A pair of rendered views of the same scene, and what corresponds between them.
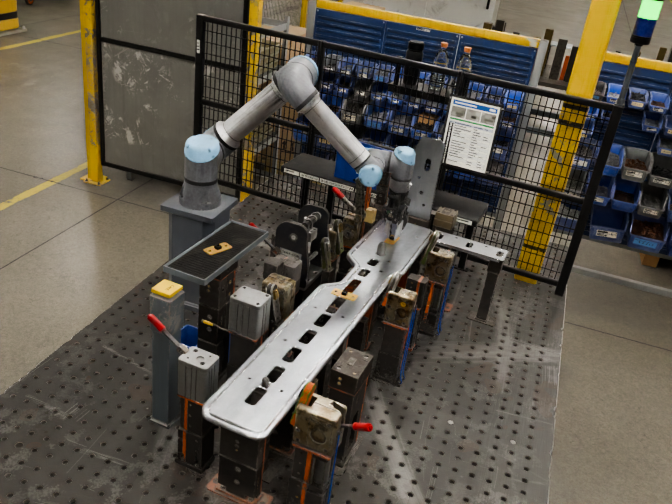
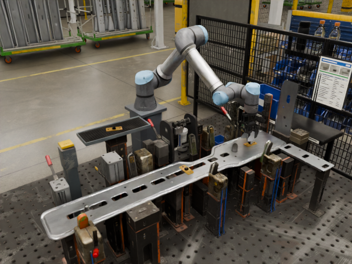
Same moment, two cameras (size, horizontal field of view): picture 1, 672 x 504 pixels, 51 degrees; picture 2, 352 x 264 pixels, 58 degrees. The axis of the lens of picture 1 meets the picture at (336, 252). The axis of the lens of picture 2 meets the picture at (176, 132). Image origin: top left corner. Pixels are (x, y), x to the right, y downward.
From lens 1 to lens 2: 1.14 m
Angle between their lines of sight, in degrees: 31
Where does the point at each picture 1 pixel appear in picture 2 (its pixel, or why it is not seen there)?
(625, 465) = not seen: outside the picture
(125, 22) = not seen: hidden behind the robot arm
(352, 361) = (142, 210)
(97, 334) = (87, 166)
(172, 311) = (64, 156)
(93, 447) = (36, 219)
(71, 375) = not seen: hidden behind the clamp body
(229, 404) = (57, 215)
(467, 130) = (330, 79)
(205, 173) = (142, 90)
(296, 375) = (108, 209)
